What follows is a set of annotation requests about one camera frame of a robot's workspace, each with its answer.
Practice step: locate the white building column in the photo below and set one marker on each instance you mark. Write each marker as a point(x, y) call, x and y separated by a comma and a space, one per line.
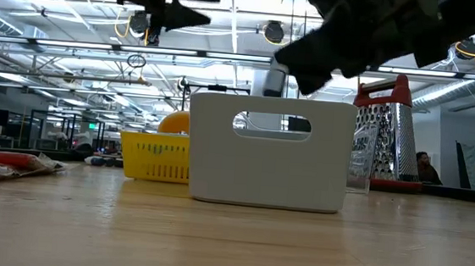
point(258, 83)

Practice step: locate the small black white marker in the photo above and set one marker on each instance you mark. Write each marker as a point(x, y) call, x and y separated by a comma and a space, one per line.
point(114, 162)
point(275, 83)
point(95, 161)

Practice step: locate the light grey plastic bin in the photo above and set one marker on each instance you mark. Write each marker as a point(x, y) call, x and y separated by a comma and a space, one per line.
point(217, 169)

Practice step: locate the orange frosted toy donut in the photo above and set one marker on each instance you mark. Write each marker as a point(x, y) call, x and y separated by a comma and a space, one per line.
point(176, 124)

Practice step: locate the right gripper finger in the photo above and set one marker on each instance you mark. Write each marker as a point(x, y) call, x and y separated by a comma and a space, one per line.
point(311, 83)
point(320, 50)

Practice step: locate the yellow plastic basket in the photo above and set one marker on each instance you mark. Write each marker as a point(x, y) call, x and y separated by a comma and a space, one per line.
point(150, 156)

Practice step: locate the grey leaning panel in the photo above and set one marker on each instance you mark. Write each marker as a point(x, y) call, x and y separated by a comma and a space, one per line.
point(462, 167)

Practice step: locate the clear plastic container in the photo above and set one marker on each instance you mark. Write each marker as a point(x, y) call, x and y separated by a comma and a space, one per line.
point(363, 160)

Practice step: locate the black camera stand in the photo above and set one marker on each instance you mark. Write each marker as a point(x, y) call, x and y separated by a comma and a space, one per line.
point(217, 87)

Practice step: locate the overhead light bar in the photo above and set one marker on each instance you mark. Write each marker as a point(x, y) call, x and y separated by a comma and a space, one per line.
point(100, 46)

